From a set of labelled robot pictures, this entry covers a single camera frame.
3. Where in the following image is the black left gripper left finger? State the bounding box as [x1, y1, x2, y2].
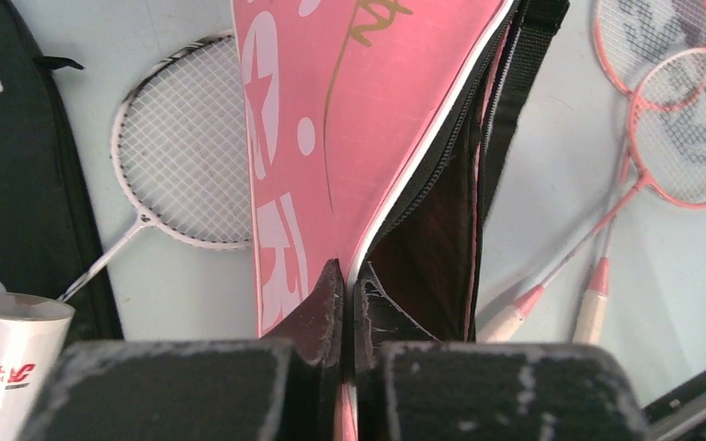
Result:
[262, 259, 344, 366]

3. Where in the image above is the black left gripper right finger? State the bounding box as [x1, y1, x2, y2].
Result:
[353, 277, 438, 372]

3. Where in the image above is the pink sport racket bag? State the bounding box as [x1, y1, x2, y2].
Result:
[232, 1, 570, 440]

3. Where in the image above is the white shuttlecock tube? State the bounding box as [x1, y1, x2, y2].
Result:
[0, 292, 75, 440]

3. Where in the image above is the white racket under pink bag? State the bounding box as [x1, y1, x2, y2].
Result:
[59, 30, 253, 302]

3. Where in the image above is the black racket bag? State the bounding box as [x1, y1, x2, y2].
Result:
[0, 0, 125, 345]

